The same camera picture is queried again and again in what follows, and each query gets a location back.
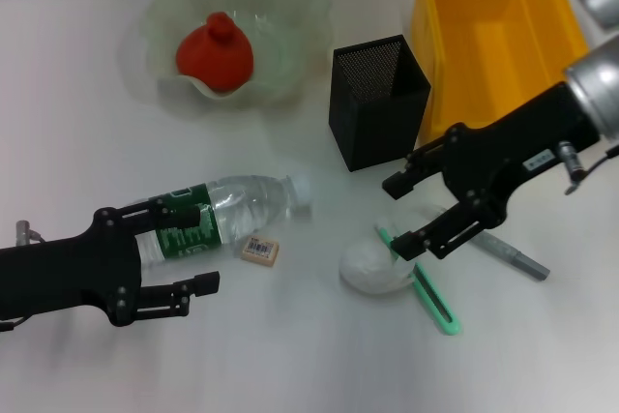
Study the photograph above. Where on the pale green glass fruit bowl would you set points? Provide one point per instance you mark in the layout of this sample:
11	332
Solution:
290	36

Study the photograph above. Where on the green utility knife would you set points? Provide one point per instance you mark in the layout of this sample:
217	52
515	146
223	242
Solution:
430	297

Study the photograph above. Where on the grey pen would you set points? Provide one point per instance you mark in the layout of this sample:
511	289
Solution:
522	260

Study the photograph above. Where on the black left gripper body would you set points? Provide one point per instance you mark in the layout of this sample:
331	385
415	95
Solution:
63	273

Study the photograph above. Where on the yellow plastic bin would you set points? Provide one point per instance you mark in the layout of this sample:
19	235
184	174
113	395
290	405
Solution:
483	45

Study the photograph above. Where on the black mesh pen holder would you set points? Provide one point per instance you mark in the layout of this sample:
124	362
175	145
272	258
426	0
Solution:
377	132

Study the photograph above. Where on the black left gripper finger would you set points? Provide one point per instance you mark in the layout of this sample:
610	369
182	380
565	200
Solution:
208	282
188	217

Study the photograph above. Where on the orange fruit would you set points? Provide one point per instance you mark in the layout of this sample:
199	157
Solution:
215	55

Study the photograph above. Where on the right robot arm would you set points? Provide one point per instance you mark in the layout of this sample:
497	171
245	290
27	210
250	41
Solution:
597	89

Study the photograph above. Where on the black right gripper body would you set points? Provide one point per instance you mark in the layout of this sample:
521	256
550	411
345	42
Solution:
508	152

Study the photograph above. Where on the beige eraser with barcode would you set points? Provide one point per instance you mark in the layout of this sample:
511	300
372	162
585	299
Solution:
261	251

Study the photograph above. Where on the clear green-label water bottle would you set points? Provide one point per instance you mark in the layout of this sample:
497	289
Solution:
261	200

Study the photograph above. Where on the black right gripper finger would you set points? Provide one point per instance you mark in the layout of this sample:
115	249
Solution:
399	185
411	244

